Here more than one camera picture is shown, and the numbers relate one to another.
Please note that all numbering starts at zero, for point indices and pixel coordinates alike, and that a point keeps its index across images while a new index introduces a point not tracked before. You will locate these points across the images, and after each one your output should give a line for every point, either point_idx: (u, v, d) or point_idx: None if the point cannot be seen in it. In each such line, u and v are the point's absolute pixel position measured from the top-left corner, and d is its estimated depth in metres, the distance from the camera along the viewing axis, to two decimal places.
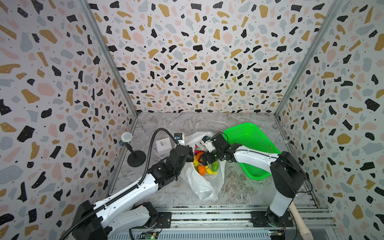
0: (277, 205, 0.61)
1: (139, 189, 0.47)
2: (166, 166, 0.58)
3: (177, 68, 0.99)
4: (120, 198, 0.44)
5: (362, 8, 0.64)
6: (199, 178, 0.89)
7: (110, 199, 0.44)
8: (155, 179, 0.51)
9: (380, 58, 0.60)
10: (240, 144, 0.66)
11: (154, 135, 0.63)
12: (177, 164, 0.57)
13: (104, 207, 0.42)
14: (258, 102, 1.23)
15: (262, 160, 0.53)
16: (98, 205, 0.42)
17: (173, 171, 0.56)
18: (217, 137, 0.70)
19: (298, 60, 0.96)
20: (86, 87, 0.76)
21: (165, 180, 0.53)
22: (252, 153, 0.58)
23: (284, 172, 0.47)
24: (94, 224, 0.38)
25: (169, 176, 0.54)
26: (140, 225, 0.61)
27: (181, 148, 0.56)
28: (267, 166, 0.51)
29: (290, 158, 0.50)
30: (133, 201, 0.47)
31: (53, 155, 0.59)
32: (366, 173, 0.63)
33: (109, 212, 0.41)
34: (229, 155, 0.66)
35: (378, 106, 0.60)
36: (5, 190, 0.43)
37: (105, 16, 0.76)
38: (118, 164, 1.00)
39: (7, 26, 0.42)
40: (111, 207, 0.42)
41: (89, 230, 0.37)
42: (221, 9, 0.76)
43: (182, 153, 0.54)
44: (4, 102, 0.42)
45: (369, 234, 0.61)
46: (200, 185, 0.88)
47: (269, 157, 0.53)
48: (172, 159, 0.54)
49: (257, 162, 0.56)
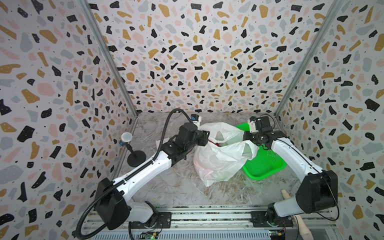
0: (283, 205, 0.60)
1: (154, 165, 0.48)
2: (177, 143, 0.58)
3: (177, 68, 0.99)
4: (138, 173, 0.45)
5: (362, 8, 0.64)
6: (228, 148, 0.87)
7: (129, 174, 0.45)
8: (167, 155, 0.51)
9: (380, 59, 0.60)
10: (283, 135, 0.59)
11: (170, 115, 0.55)
12: (187, 139, 0.58)
13: (124, 182, 0.43)
14: (258, 102, 1.23)
15: (300, 165, 0.48)
16: (117, 181, 0.42)
17: (184, 147, 0.57)
18: (262, 117, 0.65)
19: (298, 60, 0.96)
20: (85, 87, 0.76)
21: (177, 156, 0.54)
22: (294, 152, 0.52)
23: (317, 188, 0.42)
24: (117, 197, 0.39)
25: (180, 152, 0.55)
26: (142, 221, 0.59)
27: (189, 124, 0.56)
28: (302, 174, 0.47)
29: (333, 181, 0.43)
30: (149, 176, 0.48)
31: (53, 155, 0.59)
32: (366, 173, 0.63)
33: (129, 186, 0.42)
34: (267, 138, 0.61)
35: (378, 106, 0.60)
36: (5, 190, 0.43)
37: (105, 16, 0.76)
38: (118, 163, 1.00)
39: (7, 26, 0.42)
40: (130, 181, 0.43)
41: (113, 204, 0.38)
42: (221, 9, 0.76)
43: (191, 128, 0.55)
44: (4, 102, 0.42)
45: (369, 234, 0.61)
46: (238, 148, 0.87)
47: (310, 166, 0.47)
48: (181, 135, 0.55)
49: (293, 164, 0.50)
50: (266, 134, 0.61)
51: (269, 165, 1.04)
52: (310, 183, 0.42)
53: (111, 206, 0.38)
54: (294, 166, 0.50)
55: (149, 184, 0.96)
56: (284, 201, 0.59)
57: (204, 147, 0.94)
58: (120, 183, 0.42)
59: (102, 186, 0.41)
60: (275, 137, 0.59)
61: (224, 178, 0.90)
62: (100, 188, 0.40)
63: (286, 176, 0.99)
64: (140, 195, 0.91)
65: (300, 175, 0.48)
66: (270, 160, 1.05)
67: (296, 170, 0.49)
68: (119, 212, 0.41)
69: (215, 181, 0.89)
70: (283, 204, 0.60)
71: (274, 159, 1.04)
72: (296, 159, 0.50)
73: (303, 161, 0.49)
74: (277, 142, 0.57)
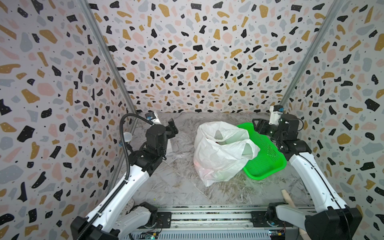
0: (286, 213, 0.58)
1: (128, 184, 0.44)
2: (149, 152, 0.54)
3: (177, 68, 0.99)
4: (112, 200, 0.41)
5: (362, 8, 0.64)
6: (230, 146, 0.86)
7: (103, 204, 0.41)
8: (142, 168, 0.48)
9: (380, 59, 0.60)
10: (306, 149, 0.52)
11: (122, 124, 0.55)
12: (157, 145, 0.53)
13: (99, 215, 0.39)
14: (258, 102, 1.23)
15: (320, 194, 0.42)
16: (91, 216, 0.39)
17: (157, 154, 0.53)
18: (291, 122, 0.53)
19: (297, 60, 0.96)
20: (86, 87, 0.76)
21: (153, 164, 0.50)
22: (316, 175, 0.46)
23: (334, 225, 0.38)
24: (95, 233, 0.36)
25: (155, 159, 0.51)
26: (144, 223, 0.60)
27: (155, 129, 0.50)
28: (320, 203, 0.42)
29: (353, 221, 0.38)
30: (127, 197, 0.45)
31: (53, 155, 0.59)
32: (366, 173, 0.63)
33: (106, 217, 0.39)
34: (287, 148, 0.53)
35: (378, 106, 0.60)
36: (5, 190, 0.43)
37: (105, 16, 0.76)
38: (118, 163, 1.00)
39: (7, 26, 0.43)
40: (106, 211, 0.40)
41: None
42: (221, 9, 0.76)
43: (158, 132, 0.49)
44: (4, 102, 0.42)
45: (369, 234, 0.61)
46: (239, 147, 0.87)
47: (334, 199, 0.41)
48: (150, 142, 0.49)
49: (311, 187, 0.45)
50: (287, 144, 0.54)
51: (269, 165, 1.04)
52: (328, 219, 0.38)
53: None
54: (311, 189, 0.45)
55: (149, 184, 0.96)
56: (288, 209, 0.59)
57: (204, 146, 0.94)
58: (95, 217, 0.38)
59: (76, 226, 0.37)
60: (296, 150, 0.51)
61: (224, 178, 0.90)
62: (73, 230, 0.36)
63: (286, 176, 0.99)
64: (140, 195, 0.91)
65: (317, 203, 0.43)
66: (270, 160, 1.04)
67: (313, 196, 0.44)
68: None
69: (215, 181, 0.89)
70: (287, 212, 0.58)
71: (274, 159, 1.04)
72: (316, 184, 0.44)
73: (324, 189, 0.43)
74: (297, 157, 0.50)
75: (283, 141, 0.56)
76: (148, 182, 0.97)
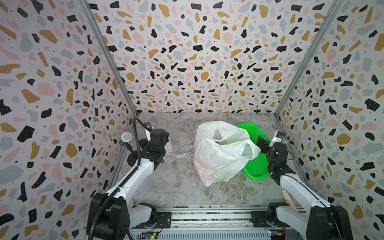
0: (287, 215, 0.58)
1: (140, 169, 0.52)
2: (153, 149, 0.64)
3: (177, 68, 0.99)
4: (129, 179, 0.48)
5: (362, 8, 0.64)
6: (230, 146, 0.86)
7: (121, 182, 0.46)
8: (149, 159, 0.56)
9: (380, 59, 0.60)
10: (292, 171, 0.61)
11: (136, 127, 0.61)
12: (159, 143, 0.64)
13: (119, 189, 0.44)
14: (258, 102, 1.23)
15: (306, 198, 0.48)
16: (111, 191, 0.43)
17: (159, 151, 0.63)
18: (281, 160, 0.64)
19: (298, 60, 0.96)
20: (86, 87, 0.76)
21: (157, 159, 0.60)
22: (301, 186, 0.53)
23: (324, 222, 0.41)
24: (117, 202, 0.40)
25: (158, 155, 0.60)
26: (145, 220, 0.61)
27: (157, 130, 0.62)
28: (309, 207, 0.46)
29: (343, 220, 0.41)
30: (140, 179, 0.51)
31: (53, 155, 0.59)
32: (366, 173, 0.63)
33: (125, 191, 0.44)
34: (276, 174, 0.63)
35: (378, 106, 0.60)
36: (5, 190, 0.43)
37: (105, 16, 0.76)
38: (118, 164, 1.00)
39: (7, 26, 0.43)
40: (125, 187, 0.45)
41: (115, 208, 0.39)
42: (221, 9, 0.76)
43: (160, 132, 0.62)
44: (4, 102, 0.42)
45: (369, 235, 0.61)
46: (239, 147, 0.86)
47: (317, 199, 0.47)
48: (154, 141, 0.62)
49: (300, 198, 0.50)
50: (276, 171, 0.63)
51: None
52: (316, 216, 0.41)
53: (114, 210, 0.39)
54: (302, 200, 0.49)
55: (149, 184, 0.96)
56: (288, 212, 0.59)
57: (204, 146, 0.95)
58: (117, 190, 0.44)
59: (97, 201, 0.40)
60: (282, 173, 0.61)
61: (223, 178, 0.90)
62: (94, 205, 0.39)
63: None
64: (140, 195, 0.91)
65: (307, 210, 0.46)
66: None
67: (305, 206, 0.48)
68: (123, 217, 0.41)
69: (215, 181, 0.89)
70: (287, 214, 0.58)
71: None
72: (302, 191, 0.51)
73: (309, 193, 0.50)
74: (285, 177, 0.59)
75: (273, 167, 0.65)
76: (148, 182, 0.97)
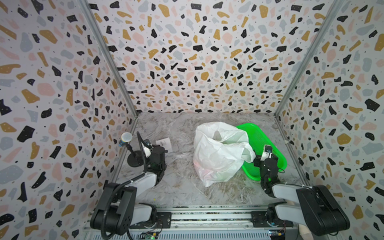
0: (285, 211, 0.59)
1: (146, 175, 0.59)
2: (154, 166, 0.70)
3: (177, 68, 0.99)
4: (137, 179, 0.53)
5: (362, 8, 0.64)
6: (230, 146, 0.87)
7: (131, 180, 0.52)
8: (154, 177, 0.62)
9: (380, 59, 0.60)
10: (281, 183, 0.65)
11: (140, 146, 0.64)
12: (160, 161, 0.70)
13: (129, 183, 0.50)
14: (258, 102, 1.23)
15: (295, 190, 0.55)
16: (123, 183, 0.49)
17: (160, 168, 0.70)
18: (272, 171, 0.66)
19: (297, 60, 0.96)
20: (86, 87, 0.76)
21: (159, 176, 0.66)
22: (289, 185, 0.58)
23: (312, 199, 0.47)
24: (129, 190, 0.44)
25: (159, 172, 0.68)
26: (145, 219, 0.61)
27: (157, 149, 0.68)
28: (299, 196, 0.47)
29: (325, 193, 0.47)
30: (146, 183, 0.57)
31: (53, 155, 0.59)
32: (366, 173, 0.63)
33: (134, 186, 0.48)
34: (269, 189, 0.68)
35: (378, 106, 0.60)
36: (5, 190, 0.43)
37: (105, 16, 0.76)
38: (118, 164, 1.00)
39: (7, 26, 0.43)
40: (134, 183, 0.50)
41: (127, 194, 0.43)
42: (221, 9, 0.76)
43: (160, 151, 0.68)
44: (4, 102, 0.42)
45: (369, 235, 0.61)
46: (239, 147, 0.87)
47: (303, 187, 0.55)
48: (155, 159, 0.67)
49: (291, 194, 0.55)
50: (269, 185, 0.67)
51: None
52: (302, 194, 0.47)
53: (126, 197, 0.43)
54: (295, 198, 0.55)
55: None
56: (287, 207, 0.58)
57: (204, 146, 0.95)
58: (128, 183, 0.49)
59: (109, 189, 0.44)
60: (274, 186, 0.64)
61: (224, 178, 0.90)
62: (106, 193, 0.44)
63: (286, 177, 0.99)
64: (140, 195, 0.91)
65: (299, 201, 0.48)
66: None
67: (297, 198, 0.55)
68: (130, 206, 0.44)
69: (215, 181, 0.89)
70: (286, 210, 0.58)
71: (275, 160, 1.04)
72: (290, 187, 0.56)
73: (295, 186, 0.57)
74: (276, 185, 0.63)
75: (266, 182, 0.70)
76: None
